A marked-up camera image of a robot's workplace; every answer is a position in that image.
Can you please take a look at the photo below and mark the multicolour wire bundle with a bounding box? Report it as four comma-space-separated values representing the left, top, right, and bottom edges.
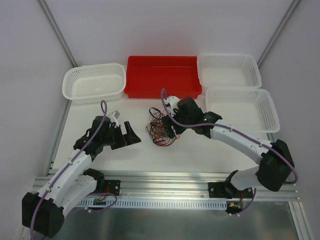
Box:
145, 106, 181, 147

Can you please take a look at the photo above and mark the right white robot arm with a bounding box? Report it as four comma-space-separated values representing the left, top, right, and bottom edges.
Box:
161, 96, 297, 199

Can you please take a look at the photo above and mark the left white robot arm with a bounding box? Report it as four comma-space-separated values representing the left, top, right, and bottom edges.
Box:
22, 116, 141, 238

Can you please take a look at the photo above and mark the white oval perforated basket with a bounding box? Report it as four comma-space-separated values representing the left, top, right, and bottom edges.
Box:
62, 63, 127, 104

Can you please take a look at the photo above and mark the white far rectangular basket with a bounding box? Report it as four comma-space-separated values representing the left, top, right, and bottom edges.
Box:
196, 53, 262, 88

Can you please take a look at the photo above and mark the white rectangular basket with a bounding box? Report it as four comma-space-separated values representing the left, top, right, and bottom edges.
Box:
196, 53, 262, 88
205, 87, 280, 134

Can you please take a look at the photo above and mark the red plastic bin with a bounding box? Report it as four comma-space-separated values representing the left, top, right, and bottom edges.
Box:
124, 56, 202, 99

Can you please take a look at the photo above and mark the white near rectangular basket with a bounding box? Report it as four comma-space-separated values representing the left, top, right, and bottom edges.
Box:
205, 87, 280, 134

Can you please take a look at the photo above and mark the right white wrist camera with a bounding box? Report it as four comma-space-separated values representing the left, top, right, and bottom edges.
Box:
164, 96, 180, 111

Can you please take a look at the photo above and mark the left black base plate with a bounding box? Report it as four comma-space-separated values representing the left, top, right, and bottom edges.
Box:
93, 179, 121, 196

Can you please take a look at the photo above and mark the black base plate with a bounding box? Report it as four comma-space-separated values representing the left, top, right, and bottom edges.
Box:
93, 179, 121, 196
207, 182, 254, 199

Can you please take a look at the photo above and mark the aluminium mounting rail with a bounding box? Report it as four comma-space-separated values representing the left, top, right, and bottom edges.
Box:
31, 170, 300, 202

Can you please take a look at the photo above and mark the white slotted cable duct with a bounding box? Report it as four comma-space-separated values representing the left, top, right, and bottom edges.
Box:
76, 197, 227, 211

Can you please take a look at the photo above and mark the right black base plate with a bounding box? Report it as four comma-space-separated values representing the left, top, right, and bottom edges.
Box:
207, 182, 254, 199

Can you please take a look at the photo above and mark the left aluminium frame post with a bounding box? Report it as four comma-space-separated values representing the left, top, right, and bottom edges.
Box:
37, 0, 79, 68

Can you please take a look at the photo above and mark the aluminium frame post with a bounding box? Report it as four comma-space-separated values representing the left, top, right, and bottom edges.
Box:
257, 0, 302, 68
37, 0, 79, 68

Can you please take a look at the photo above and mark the right aluminium frame post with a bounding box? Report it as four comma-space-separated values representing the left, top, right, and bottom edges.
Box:
257, 0, 302, 68

